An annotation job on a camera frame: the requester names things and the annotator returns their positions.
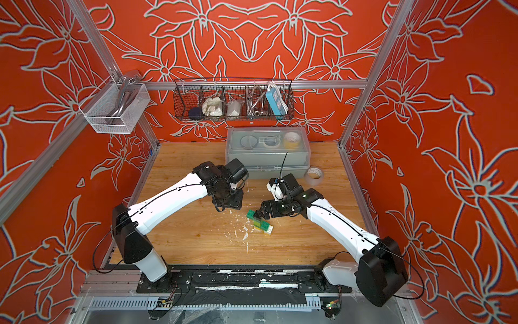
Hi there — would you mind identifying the dark green long lego brick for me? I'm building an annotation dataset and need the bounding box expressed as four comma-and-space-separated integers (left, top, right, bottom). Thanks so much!
254, 221, 273, 234

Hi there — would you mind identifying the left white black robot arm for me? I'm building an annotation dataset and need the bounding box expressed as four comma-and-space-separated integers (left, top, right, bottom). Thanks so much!
105, 159, 249, 284

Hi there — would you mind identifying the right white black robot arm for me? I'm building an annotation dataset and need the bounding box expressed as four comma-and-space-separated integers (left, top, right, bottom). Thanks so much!
254, 174, 409, 307

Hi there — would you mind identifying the clear tape roll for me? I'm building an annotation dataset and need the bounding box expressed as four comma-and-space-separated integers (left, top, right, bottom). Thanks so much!
304, 167, 325, 186

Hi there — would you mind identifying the grey plastic storage box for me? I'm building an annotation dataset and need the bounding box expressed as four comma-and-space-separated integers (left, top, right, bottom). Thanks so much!
225, 127, 311, 180

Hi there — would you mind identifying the white crumpled bag in basket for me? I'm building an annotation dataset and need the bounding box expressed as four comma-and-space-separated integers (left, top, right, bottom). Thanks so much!
202, 97, 223, 117

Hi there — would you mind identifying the blue white box in basket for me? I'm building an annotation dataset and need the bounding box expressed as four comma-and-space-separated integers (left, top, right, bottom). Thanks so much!
266, 86, 287, 117

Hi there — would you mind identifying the black wire basket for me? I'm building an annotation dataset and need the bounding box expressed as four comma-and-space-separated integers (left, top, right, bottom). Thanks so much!
173, 77, 295, 122

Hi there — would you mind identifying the white cable duct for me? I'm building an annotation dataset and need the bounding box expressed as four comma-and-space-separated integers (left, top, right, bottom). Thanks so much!
87, 296, 322, 312

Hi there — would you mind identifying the clear plastic wall bin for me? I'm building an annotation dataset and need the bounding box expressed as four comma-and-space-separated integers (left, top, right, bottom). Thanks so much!
80, 70, 151, 134

